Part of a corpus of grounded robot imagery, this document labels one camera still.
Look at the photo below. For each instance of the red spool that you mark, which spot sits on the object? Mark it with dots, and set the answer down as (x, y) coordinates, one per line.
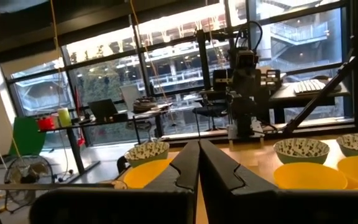
(46, 124)

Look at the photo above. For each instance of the dark patterned teal bowl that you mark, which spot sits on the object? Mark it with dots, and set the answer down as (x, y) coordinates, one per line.
(147, 151)
(301, 149)
(357, 143)

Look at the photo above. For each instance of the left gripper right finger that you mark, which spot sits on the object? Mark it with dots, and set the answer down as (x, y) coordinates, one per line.
(219, 177)

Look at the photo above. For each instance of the white keyboard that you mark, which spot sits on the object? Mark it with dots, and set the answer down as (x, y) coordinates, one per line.
(309, 86)

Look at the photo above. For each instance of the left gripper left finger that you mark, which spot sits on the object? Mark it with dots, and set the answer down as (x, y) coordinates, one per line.
(185, 174)

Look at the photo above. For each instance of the yellow plate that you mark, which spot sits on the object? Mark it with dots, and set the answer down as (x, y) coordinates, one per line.
(141, 174)

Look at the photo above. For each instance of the large glass window wall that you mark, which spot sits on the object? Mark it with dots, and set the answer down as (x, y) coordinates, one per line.
(110, 77)

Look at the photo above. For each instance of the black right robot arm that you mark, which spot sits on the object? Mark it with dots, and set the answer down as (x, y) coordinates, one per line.
(244, 112)

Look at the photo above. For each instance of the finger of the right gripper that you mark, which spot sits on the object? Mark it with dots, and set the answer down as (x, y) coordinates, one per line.
(253, 82)
(240, 82)

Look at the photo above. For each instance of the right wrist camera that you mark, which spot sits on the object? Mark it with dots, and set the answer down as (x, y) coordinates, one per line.
(247, 58)

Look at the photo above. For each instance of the black keyboard desk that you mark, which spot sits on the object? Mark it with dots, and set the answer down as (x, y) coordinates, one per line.
(306, 98)

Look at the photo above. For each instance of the yellow-green spool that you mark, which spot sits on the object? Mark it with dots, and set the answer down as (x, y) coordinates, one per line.
(64, 117)

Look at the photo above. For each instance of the black office chair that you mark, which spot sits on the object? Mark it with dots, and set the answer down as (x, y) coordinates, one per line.
(211, 110)

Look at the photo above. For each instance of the dark coiled bundle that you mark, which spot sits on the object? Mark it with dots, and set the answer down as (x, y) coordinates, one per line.
(145, 104)

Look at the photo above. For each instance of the black wood shelf rack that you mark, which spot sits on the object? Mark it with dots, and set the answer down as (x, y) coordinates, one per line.
(42, 186)

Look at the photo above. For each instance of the black laptop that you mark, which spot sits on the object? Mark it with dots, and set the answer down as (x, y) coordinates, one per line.
(102, 109)

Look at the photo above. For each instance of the black floor fan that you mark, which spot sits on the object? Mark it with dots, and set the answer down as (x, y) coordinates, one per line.
(30, 179)

